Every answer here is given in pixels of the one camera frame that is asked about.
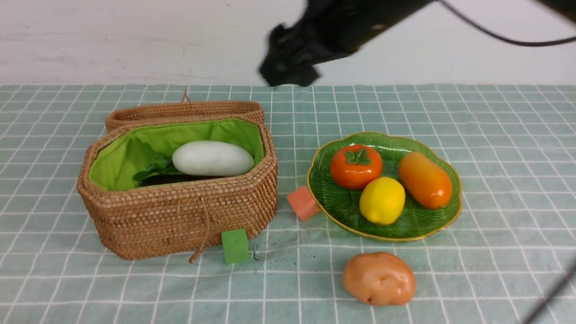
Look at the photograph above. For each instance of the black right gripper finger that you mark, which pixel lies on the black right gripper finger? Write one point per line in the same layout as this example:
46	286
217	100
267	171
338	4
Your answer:
302	75

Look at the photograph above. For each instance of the brown potato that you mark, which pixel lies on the brown potato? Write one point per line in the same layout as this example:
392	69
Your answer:
379	279

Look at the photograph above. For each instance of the green leafy vegetable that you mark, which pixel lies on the green leafy vegetable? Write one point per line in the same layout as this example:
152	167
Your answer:
162	165

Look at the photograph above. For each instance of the green foam cube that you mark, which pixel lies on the green foam cube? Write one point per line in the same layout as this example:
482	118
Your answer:
235	246

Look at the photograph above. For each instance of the green glass leaf plate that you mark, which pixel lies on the green glass leaf plate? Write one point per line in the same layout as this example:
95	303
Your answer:
342	205

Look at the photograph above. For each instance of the orange foam cube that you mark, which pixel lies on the orange foam cube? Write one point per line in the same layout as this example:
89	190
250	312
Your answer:
303	204

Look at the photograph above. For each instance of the orange yellow mango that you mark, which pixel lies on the orange yellow mango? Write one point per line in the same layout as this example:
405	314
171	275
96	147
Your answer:
425	181

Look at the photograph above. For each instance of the orange persimmon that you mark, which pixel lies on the orange persimmon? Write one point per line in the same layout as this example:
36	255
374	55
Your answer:
354	167

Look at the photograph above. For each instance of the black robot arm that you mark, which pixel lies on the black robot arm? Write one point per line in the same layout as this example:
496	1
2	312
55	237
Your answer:
377	42

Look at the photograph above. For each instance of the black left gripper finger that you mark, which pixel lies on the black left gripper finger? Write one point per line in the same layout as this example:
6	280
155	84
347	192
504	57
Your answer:
282	48

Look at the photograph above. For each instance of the yellow lemon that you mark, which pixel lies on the yellow lemon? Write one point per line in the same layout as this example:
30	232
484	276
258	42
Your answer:
382	201

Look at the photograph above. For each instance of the dark purple eggplant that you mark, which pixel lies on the dark purple eggplant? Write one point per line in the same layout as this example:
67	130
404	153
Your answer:
163	179

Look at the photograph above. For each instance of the white cucumber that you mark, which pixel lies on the white cucumber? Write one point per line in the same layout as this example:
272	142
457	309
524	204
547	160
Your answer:
212	158

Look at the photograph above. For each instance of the woven rattan basket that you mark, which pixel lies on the woven rattan basket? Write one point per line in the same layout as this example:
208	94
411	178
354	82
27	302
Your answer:
142	222

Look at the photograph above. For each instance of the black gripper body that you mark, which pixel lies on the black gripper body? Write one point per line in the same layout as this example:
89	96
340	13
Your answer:
338	28

